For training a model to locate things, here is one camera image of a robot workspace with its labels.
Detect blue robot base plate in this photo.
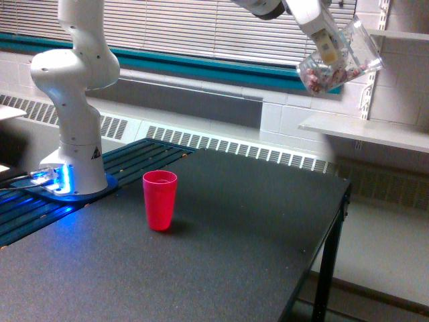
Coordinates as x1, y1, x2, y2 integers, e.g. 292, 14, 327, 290
11, 174, 118, 203

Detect peppermint candies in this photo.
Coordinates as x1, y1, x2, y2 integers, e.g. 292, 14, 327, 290
300, 64, 367, 95

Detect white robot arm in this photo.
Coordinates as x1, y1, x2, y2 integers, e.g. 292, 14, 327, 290
30, 1, 120, 198

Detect white wall shelf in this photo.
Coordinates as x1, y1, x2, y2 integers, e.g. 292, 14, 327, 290
368, 30, 429, 42
299, 114, 428, 153

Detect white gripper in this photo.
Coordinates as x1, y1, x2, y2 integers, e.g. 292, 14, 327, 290
282, 0, 339, 64

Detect black table leg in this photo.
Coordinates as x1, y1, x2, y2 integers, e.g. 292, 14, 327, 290
311, 186, 351, 321

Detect dark slatted mounting rail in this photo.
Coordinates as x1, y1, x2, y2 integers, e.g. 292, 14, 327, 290
1, 139, 194, 246

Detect white radiator vent cover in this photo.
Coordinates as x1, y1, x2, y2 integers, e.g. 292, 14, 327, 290
0, 94, 336, 174

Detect black cable at base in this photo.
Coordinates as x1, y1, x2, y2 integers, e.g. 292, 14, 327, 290
0, 172, 31, 192

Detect white board at left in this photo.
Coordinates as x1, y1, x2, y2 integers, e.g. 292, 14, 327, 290
0, 105, 27, 121

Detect red plastic cup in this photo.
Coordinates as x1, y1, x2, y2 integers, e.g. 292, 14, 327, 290
142, 170, 178, 231

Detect white wall shelf lower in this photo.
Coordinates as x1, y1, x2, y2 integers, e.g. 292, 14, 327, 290
299, 114, 428, 153

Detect white shelf bracket rail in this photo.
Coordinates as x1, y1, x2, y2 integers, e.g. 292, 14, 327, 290
358, 0, 392, 120

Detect clear plastic cup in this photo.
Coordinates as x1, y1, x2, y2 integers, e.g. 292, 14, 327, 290
296, 16, 384, 79

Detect white wall shelf upper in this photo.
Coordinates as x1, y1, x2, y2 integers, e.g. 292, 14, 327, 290
368, 30, 429, 42

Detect white window blinds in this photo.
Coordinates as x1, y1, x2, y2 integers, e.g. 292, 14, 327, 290
1, 1, 357, 66

